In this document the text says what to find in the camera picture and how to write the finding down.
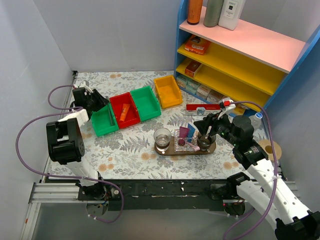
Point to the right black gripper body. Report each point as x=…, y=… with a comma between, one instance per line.
x=210, y=123

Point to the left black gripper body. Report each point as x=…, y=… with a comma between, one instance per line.
x=94, y=100

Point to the blue toothpaste tube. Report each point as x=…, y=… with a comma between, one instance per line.
x=191, y=131

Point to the green translucent cup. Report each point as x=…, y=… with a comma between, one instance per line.
x=206, y=142

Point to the grey toothbrush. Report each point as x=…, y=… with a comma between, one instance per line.
x=110, y=111

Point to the pink toothpaste tube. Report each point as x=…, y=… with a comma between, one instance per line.
x=183, y=135

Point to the pink capped toothbrush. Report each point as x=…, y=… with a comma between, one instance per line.
x=194, y=147

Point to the clear textured acrylic holder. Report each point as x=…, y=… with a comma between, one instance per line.
x=183, y=149

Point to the clear glass cup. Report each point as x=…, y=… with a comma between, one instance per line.
x=162, y=138

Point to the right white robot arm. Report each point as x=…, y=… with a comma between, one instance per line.
x=274, y=200

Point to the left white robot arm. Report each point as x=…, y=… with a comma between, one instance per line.
x=66, y=145

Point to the red silver toothpaste box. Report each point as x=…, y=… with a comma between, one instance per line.
x=202, y=109

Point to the orange toothpaste tube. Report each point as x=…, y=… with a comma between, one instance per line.
x=124, y=112

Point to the brown oval wooden tray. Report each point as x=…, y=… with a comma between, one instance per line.
x=170, y=151

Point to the clear plastic water bottle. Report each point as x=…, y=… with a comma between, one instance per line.
x=256, y=120

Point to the yellow sponge pack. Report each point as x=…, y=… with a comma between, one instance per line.
x=240, y=109

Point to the green bin with toothbrushes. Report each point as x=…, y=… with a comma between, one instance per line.
x=101, y=122

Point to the brown tape roll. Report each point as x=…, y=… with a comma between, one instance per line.
x=267, y=147

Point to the white sponge pack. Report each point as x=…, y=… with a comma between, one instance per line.
x=203, y=91
x=214, y=97

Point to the red plastic bin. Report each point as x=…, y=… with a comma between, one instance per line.
x=132, y=116

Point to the teal sponge pack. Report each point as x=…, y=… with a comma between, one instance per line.
x=192, y=86
x=182, y=81

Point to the yellow plastic bin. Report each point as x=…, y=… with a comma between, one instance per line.
x=168, y=92

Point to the green bin with cups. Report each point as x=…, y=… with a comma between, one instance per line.
x=147, y=104

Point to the floral patterned table mat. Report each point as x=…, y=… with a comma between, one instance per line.
x=129, y=153

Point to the red white box middle shelf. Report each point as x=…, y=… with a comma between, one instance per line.
x=193, y=68

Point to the blue yellow pink shelf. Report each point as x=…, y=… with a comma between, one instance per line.
x=249, y=64

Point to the orange box upper shelf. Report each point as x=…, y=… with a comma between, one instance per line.
x=197, y=45

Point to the grey bottle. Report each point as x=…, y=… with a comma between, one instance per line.
x=212, y=13

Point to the white bottle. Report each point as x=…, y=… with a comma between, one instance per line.
x=230, y=13

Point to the orange bottle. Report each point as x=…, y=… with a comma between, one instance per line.
x=194, y=11

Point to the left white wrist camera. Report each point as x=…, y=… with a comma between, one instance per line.
x=84, y=84

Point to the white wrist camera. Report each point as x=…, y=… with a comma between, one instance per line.
x=227, y=105
x=84, y=84

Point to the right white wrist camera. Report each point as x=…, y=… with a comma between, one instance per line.
x=227, y=105

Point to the black aluminium base frame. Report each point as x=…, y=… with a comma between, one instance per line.
x=146, y=194

